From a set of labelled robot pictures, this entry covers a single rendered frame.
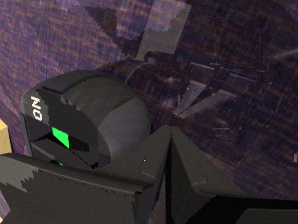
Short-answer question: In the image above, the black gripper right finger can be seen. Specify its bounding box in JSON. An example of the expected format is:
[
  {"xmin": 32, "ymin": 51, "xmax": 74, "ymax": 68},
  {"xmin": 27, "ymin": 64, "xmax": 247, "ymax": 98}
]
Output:
[{"xmin": 165, "ymin": 127, "xmax": 298, "ymax": 224}]

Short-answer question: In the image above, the dark grey controller unit with white label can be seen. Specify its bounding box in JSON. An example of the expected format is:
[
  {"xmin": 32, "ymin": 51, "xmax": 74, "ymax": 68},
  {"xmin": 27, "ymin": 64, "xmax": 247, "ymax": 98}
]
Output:
[{"xmin": 19, "ymin": 69, "xmax": 150, "ymax": 171}]

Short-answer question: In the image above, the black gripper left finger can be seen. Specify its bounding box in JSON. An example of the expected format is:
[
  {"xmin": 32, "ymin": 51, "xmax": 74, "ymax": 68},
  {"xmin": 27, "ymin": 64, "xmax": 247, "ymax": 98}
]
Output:
[{"xmin": 0, "ymin": 125, "xmax": 172, "ymax": 224}]

